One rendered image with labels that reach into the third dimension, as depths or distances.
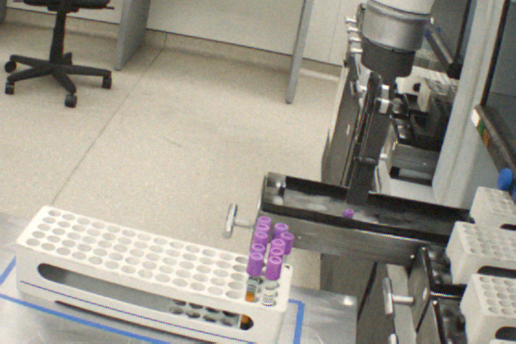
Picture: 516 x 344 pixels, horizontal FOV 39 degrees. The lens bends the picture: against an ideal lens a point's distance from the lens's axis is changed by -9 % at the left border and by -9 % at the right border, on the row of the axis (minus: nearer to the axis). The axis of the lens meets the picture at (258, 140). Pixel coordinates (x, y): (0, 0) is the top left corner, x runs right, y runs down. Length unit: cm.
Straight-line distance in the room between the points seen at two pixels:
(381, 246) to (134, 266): 47
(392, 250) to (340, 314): 28
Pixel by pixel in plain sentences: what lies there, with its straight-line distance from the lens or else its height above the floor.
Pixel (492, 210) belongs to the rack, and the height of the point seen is 86.
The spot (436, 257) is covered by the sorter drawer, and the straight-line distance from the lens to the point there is 110.
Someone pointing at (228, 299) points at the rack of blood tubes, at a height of 88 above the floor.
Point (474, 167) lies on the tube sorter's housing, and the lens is 129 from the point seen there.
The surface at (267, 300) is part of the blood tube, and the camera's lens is 78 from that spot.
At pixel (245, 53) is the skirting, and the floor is 5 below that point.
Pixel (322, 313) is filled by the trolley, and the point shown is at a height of 82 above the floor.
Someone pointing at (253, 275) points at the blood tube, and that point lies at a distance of 76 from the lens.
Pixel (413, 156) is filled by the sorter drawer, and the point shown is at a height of 79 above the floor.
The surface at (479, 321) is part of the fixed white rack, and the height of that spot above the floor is 85.
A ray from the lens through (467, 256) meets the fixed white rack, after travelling 103.
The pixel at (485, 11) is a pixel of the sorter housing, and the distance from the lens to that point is 138.
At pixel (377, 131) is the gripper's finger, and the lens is 104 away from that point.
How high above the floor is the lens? 131
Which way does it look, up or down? 21 degrees down
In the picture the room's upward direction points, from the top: 11 degrees clockwise
